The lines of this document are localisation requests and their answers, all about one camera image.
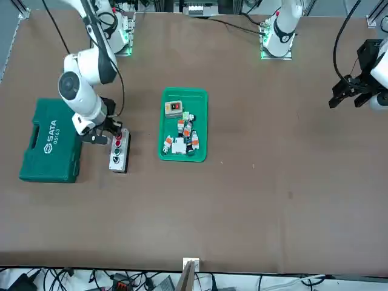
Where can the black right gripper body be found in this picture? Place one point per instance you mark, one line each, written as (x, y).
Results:
(110, 121)

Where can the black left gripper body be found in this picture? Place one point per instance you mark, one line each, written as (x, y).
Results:
(368, 60)

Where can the white four-button control box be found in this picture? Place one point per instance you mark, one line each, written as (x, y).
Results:
(118, 157)

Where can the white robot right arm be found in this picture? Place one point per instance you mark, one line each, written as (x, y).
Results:
(82, 100)

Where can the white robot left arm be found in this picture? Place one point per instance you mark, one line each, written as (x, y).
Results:
(283, 27)

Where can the orange white circuit breaker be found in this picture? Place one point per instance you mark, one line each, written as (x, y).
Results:
(195, 140)
(167, 143)
(181, 124)
(186, 132)

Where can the green plastic tray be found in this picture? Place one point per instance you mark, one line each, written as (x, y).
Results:
(169, 127)

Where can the white square plastic block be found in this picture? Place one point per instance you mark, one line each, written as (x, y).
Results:
(179, 147)

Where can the green plastic tool case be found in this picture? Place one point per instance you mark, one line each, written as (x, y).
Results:
(48, 157)

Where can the green white small component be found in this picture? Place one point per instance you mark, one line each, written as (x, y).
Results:
(185, 115)

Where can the red black power strip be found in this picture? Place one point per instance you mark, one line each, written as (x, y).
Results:
(121, 285)

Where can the grey foot pedal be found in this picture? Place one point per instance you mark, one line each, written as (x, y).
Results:
(165, 285)

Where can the black power adapter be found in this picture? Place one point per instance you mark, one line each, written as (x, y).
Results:
(21, 282)

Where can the aluminium corner bracket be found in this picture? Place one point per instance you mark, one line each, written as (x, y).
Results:
(24, 12)
(373, 20)

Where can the beige two-button switch box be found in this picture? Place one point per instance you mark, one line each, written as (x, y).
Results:
(173, 108)

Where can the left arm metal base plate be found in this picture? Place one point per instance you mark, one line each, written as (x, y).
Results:
(285, 58)

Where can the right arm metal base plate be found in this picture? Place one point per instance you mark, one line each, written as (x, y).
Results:
(128, 45)

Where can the aluminium camera post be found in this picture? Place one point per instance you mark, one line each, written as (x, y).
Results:
(188, 276)

